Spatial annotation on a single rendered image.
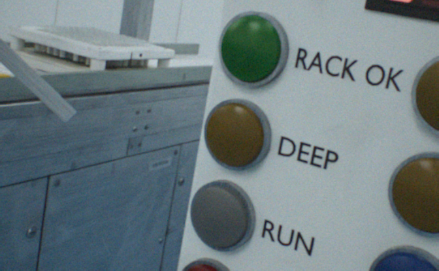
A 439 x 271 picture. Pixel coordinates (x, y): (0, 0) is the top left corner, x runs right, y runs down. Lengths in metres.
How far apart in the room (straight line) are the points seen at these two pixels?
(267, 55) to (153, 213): 1.36
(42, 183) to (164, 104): 0.32
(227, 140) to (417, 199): 0.08
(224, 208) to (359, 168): 0.06
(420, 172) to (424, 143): 0.01
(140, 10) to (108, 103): 0.55
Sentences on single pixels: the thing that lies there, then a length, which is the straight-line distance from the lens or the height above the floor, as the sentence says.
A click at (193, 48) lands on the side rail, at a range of 1.97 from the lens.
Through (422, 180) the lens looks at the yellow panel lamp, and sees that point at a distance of 0.24.
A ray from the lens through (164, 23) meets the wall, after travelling 4.72.
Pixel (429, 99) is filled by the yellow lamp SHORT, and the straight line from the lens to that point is 0.23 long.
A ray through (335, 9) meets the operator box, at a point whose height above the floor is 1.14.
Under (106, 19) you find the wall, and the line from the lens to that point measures 5.07.
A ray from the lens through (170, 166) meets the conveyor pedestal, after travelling 1.60.
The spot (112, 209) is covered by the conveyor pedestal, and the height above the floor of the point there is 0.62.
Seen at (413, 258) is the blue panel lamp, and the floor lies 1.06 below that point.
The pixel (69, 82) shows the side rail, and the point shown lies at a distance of 1.16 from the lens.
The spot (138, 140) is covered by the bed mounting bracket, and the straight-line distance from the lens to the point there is 1.44.
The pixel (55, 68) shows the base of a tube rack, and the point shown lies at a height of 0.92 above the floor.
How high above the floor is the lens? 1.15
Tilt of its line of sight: 12 degrees down
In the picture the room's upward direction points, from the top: 10 degrees clockwise
